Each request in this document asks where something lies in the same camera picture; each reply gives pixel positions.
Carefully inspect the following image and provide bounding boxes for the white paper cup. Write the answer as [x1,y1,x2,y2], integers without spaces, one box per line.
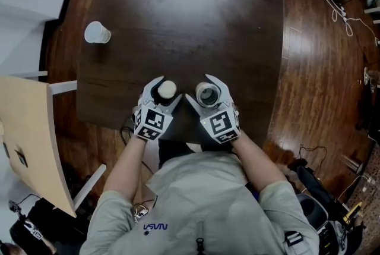
[84,21,112,44]

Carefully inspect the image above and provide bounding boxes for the grey office chair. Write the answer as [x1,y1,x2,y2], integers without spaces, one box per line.
[296,193,330,232]

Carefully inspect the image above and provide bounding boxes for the white plastic round knob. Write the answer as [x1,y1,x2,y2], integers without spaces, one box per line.
[157,80,178,99]

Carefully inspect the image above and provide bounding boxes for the silver metal cylinder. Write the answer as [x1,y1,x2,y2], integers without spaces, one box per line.
[341,154,365,174]

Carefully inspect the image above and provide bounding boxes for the white desk leg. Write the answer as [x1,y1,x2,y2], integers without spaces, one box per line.
[72,163,107,210]
[49,80,78,96]

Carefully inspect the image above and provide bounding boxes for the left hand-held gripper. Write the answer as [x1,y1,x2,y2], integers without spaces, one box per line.
[133,75,183,141]

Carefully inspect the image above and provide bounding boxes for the small dark device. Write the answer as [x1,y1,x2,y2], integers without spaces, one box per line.
[14,145,29,168]

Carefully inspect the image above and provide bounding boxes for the person's left forearm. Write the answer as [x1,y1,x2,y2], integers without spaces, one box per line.
[102,134,149,203]

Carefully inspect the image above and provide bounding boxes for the person's right forearm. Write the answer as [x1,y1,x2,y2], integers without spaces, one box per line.
[230,128,287,198]

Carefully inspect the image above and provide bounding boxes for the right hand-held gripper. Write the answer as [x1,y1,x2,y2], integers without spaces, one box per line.
[185,74,241,144]

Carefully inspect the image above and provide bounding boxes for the grey strap buckle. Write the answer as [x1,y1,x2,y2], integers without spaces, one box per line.
[283,230,304,247]

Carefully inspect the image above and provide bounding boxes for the person's beige sweatshirt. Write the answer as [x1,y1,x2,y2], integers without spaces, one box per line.
[80,151,320,255]

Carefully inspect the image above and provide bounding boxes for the person's dark trousers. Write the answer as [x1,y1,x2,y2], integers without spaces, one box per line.
[157,139,232,169]

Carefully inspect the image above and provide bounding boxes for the white plastic cylindrical part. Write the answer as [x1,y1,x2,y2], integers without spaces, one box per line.
[195,82,223,108]

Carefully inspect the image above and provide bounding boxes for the black cable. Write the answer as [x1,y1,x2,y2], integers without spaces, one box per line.
[120,125,155,174]
[298,144,328,166]

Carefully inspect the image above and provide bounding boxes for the long white cable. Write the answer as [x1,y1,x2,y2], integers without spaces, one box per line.
[290,0,380,46]

